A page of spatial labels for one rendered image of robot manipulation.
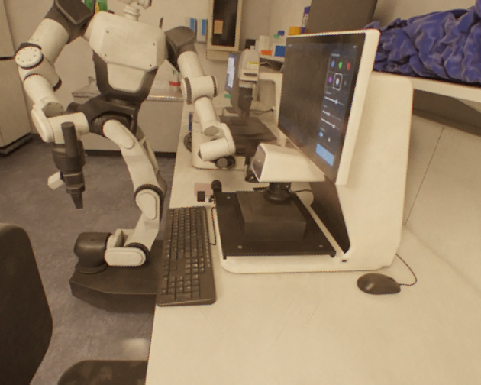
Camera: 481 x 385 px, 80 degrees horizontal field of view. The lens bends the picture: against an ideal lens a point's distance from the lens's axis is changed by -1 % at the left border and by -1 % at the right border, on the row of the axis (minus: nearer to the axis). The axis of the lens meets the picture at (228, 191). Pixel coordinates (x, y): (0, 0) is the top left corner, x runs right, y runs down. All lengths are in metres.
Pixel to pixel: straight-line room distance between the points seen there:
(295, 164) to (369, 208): 0.22
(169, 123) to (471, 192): 3.01
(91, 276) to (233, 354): 1.20
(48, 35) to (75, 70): 3.07
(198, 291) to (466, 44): 0.81
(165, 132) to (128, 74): 2.34
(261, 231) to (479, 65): 0.60
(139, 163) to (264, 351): 0.99
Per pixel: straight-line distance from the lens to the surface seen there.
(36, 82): 1.08
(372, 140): 0.73
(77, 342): 1.70
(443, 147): 1.15
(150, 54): 1.26
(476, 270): 1.08
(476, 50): 0.86
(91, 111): 1.37
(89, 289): 1.70
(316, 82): 0.72
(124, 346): 1.63
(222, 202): 0.93
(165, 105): 3.50
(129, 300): 1.64
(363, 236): 0.86
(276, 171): 0.75
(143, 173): 1.41
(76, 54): 4.26
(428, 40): 0.96
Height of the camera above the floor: 1.30
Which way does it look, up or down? 26 degrees down
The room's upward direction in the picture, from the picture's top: 5 degrees clockwise
